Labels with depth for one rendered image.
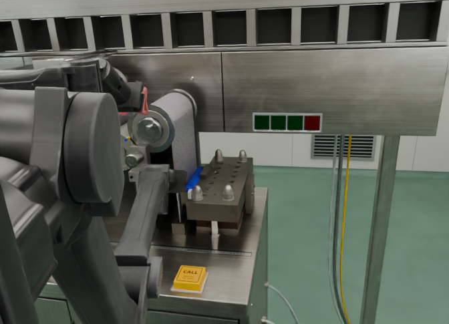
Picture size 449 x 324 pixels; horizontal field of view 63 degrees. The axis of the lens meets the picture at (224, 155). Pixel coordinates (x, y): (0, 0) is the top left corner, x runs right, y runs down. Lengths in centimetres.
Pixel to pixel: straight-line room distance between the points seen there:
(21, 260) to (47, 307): 109
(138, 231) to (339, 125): 90
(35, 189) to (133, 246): 45
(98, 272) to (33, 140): 18
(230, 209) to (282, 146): 279
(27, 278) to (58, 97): 11
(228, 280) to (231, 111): 64
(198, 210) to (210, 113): 42
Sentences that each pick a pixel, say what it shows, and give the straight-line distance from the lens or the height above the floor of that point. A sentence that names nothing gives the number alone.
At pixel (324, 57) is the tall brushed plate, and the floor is 141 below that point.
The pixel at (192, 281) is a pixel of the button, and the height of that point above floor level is 92.
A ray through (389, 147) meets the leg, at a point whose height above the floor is 104.
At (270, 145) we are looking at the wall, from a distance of 387.
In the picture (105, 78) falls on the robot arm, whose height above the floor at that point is 144.
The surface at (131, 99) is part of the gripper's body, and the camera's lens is 89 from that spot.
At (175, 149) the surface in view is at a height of 118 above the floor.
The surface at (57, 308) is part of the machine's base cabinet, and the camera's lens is 124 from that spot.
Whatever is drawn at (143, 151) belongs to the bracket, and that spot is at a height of 119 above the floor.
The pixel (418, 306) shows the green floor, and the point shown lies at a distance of 247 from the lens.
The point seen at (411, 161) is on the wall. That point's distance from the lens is 407.
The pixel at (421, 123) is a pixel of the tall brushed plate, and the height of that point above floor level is 119.
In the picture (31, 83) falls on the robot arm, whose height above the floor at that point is 145.
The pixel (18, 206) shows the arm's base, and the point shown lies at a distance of 19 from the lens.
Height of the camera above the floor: 155
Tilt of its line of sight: 20 degrees down
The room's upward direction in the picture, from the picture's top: 2 degrees counter-clockwise
